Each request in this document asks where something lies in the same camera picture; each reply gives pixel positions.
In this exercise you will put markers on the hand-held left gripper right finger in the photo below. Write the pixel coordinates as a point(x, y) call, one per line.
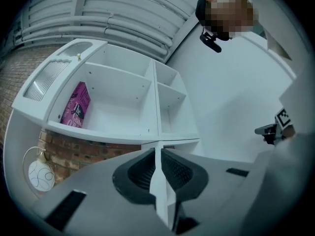
point(211, 200)

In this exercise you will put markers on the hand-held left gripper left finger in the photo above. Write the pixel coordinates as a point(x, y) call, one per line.
point(103, 205)

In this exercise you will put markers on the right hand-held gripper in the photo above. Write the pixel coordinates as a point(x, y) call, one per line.
point(283, 118)

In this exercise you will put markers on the person's right forearm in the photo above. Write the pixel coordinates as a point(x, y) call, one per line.
point(290, 131)

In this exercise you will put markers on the person's white shirt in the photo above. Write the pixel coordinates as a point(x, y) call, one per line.
point(288, 181)

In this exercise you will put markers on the pink book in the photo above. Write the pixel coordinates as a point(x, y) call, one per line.
point(76, 107)

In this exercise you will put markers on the white shelf unit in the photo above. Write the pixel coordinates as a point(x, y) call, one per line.
point(118, 99)

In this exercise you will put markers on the person's head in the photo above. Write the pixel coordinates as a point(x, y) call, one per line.
point(231, 13)

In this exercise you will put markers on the white ribbed glass cabinet door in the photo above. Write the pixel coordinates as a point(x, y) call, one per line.
point(44, 82)

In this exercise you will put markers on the white ceiling pipes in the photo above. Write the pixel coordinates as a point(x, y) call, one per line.
point(123, 21)

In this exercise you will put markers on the black head-worn camera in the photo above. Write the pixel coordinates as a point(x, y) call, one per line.
point(210, 42)

